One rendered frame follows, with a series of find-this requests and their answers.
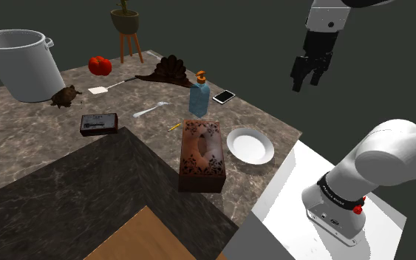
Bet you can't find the silver fork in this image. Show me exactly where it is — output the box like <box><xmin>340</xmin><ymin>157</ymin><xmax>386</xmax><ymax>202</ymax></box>
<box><xmin>132</xmin><ymin>100</ymin><xmax>171</xmax><ymax>119</ymax></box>

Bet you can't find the white plate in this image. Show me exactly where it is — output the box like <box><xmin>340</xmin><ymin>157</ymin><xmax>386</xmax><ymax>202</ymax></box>
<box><xmin>226</xmin><ymin>127</ymin><xmax>275</xmax><ymax>165</ymax></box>

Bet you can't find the blue soap dispenser orange pump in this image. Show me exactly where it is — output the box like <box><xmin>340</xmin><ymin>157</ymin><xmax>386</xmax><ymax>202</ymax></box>
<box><xmin>188</xmin><ymin>70</ymin><xmax>211</xmax><ymax>119</ymax></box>

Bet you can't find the brown ornate tissue box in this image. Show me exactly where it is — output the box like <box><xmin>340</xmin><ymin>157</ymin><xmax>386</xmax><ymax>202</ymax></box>
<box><xmin>177</xmin><ymin>120</ymin><xmax>227</xmax><ymax>194</ymax></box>

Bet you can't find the red bell pepper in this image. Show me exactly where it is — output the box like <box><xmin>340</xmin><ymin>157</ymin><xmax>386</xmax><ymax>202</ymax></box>
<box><xmin>87</xmin><ymin>55</ymin><xmax>113</xmax><ymax>77</ymax></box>

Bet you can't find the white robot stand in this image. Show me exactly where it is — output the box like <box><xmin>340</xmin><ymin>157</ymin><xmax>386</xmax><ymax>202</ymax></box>
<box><xmin>222</xmin><ymin>140</ymin><xmax>408</xmax><ymax>260</ymax></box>

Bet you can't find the potted plant on wooden stand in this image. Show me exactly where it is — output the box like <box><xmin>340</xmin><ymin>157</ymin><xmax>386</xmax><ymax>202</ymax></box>
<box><xmin>110</xmin><ymin>0</ymin><xmax>145</xmax><ymax>64</ymax></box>

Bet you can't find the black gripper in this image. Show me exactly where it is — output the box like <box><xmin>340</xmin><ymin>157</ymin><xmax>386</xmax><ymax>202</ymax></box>
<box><xmin>290</xmin><ymin>30</ymin><xmax>339</xmax><ymax>93</ymax></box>

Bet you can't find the dark brown fan-shaped ornament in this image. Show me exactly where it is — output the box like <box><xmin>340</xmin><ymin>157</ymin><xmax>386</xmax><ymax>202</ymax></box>
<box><xmin>134</xmin><ymin>54</ymin><xmax>194</xmax><ymax>89</ymax></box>

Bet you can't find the white spatula with dark handle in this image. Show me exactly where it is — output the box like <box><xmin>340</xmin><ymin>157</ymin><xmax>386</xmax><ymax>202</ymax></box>
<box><xmin>87</xmin><ymin>77</ymin><xmax>138</xmax><ymax>95</ymax></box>

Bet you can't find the brown turtle figure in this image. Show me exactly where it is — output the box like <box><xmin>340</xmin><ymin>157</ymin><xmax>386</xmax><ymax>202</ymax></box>
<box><xmin>50</xmin><ymin>84</ymin><xmax>83</xmax><ymax>109</ymax></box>

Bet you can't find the large white stock pot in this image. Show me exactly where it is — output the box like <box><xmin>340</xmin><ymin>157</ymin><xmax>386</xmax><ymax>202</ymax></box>
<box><xmin>0</xmin><ymin>29</ymin><xmax>67</xmax><ymax>103</ymax></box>

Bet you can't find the white-framed black phone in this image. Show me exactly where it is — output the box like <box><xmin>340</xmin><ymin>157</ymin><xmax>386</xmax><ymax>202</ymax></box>
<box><xmin>212</xmin><ymin>89</ymin><xmax>236</xmax><ymax>106</ymax></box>

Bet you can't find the dark brown rectangular box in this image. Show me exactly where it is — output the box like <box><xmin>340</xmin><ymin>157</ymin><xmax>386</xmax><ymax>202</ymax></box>
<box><xmin>79</xmin><ymin>112</ymin><xmax>119</xmax><ymax>137</ymax></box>

